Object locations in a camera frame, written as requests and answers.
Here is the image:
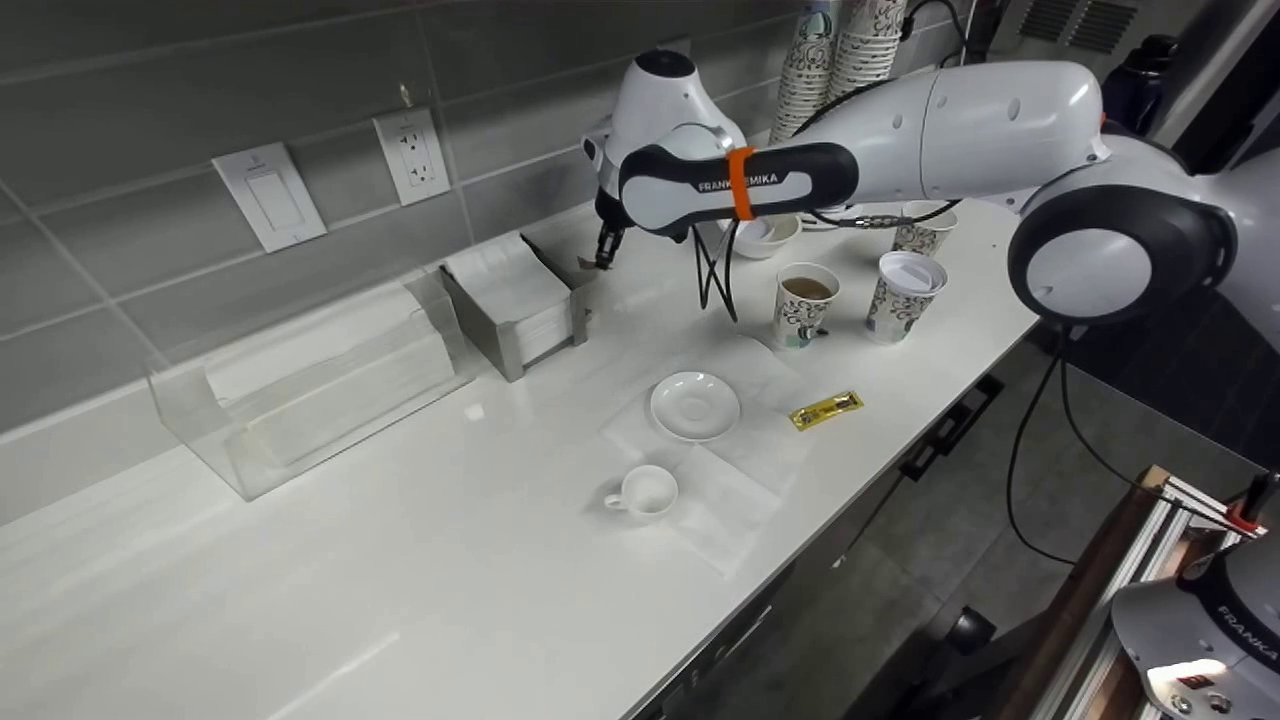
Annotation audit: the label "yellow sauce packet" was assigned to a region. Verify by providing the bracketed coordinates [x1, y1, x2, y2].
[787, 392, 865, 430]

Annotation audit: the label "white ceramic mug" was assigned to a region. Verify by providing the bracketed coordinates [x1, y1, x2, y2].
[605, 465, 679, 520]

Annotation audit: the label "patterned paper cup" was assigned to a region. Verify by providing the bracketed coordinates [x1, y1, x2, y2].
[774, 267, 841, 347]
[869, 251, 948, 345]

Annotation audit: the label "stacked paper cups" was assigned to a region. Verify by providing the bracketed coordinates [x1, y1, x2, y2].
[774, 0, 907, 138]

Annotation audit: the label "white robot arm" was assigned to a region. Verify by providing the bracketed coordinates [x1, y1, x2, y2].
[583, 46, 1280, 345]

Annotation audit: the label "white power outlet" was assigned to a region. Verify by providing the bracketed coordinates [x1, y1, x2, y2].
[377, 109, 449, 202]

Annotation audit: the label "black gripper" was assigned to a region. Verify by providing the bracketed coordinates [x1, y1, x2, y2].
[590, 191, 736, 310]

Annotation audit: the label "metal napkin dispenser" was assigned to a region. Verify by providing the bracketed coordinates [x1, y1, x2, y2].
[442, 233, 583, 378]

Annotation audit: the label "white light switch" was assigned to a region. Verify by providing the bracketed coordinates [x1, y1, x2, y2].
[212, 144, 326, 251]

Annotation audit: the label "black cable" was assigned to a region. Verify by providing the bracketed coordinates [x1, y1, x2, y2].
[1005, 323, 1138, 573]

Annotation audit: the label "clear acrylic tray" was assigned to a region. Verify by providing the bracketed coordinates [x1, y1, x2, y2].
[147, 272, 471, 498]

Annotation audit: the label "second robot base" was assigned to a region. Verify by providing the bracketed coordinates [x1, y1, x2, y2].
[1023, 465, 1280, 720]

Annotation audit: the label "brown paper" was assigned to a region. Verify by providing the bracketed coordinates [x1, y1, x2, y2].
[783, 276, 831, 300]

